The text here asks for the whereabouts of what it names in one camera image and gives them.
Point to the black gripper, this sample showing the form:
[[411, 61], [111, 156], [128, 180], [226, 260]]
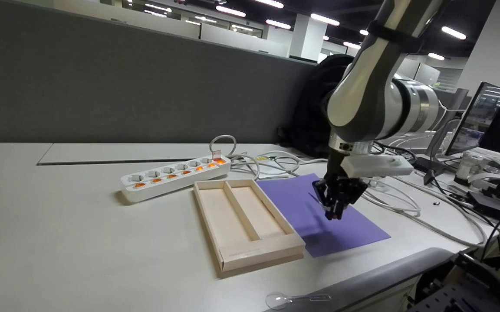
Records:
[[340, 175]]

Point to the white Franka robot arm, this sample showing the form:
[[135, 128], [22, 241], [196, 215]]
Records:
[[377, 87]]

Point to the shallow cardboard box tray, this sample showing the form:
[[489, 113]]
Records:
[[226, 231]]

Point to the purple paper sheet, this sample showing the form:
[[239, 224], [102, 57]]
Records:
[[295, 201]]

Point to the black backpack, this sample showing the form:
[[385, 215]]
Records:
[[311, 115]]

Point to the clear plastic spoon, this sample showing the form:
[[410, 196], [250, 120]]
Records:
[[276, 300]]

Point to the tilted computer monitor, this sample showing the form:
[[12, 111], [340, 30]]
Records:
[[476, 118]]

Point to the white power strip orange sockets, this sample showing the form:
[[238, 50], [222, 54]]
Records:
[[168, 180]]

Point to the grey office partition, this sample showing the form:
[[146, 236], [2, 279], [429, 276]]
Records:
[[116, 80]]

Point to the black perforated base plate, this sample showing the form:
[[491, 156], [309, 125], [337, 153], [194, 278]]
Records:
[[469, 288]]

